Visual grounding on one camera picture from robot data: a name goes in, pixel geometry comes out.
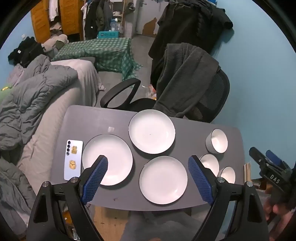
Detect white smartphone with gold stickers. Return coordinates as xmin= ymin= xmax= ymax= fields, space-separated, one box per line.
xmin=64 ymin=139 xmax=84 ymax=181

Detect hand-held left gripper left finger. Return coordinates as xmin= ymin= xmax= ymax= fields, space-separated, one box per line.
xmin=26 ymin=155 xmax=109 ymax=241

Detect person's grey trousers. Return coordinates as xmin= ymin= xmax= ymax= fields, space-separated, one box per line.
xmin=120 ymin=210 xmax=206 ymax=241

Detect dark grey fleece blanket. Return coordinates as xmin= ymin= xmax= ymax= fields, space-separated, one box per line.
xmin=153 ymin=43 xmax=220 ymax=118

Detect white ribbed bowl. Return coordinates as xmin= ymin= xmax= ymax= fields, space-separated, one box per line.
xmin=220 ymin=166 xmax=236 ymax=183
xmin=199 ymin=153 xmax=220 ymax=177
xmin=206 ymin=128 xmax=228 ymax=154

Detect white plate with black rim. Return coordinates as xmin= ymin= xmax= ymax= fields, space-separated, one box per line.
xmin=139 ymin=156 xmax=188 ymax=205
xmin=128 ymin=109 xmax=176 ymax=154
xmin=82 ymin=134 xmax=134 ymax=186

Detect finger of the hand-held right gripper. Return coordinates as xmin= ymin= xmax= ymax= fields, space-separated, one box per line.
xmin=266 ymin=150 xmax=288 ymax=171
xmin=249 ymin=147 xmax=269 ymax=168

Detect teal plastic crate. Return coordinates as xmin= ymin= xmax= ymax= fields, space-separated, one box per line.
xmin=97 ymin=31 xmax=120 ymax=39

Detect wooden wardrobe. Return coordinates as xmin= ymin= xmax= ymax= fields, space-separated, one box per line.
xmin=31 ymin=0 xmax=84 ymax=43

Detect black mesh office chair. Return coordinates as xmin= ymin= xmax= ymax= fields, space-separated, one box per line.
xmin=100 ymin=67 xmax=230 ymax=123

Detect beige clothes pile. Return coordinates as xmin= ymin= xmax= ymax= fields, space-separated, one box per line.
xmin=43 ymin=34 xmax=68 ymax=52

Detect white door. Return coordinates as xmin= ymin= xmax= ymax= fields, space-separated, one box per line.
xmin=134 ymin=0 xmax=167 ymax=36

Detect green checked cloth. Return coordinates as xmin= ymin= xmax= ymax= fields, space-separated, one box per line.
xmin=50 ymin=37 xmax=144 ymax=81

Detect person's right hand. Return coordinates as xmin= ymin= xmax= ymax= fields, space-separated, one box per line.
xmin=264 ymin=199 xmax=296 ymax=234

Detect grey duvet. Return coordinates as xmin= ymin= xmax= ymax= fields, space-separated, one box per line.
xmin=0 ymin=54 xmax=78 ymax=151

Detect black hanging jackets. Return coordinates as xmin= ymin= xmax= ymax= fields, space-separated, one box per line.
xmin=148 ymin=0 xmax=233 ymax=70

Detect black clothes pile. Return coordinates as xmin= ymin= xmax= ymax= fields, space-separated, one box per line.
xmin=8 ymin=37 xmax=44 ymax=67

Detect white hanging shirt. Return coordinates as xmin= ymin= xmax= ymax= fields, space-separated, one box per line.
xmin=48 ymin=0 xmax=62 ymax=22

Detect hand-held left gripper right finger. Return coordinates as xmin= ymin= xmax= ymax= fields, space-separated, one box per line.
xmin=188 ymin=155 xmax=270 ymax=241

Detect bed with grey sheet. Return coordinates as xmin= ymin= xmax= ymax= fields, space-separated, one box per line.
xmin=16 ymin=59 xmax=102 ymax=186

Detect dark hanging clothes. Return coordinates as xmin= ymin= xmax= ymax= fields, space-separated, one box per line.
xmin=82 ymin=0 xmax=114 ymax=40

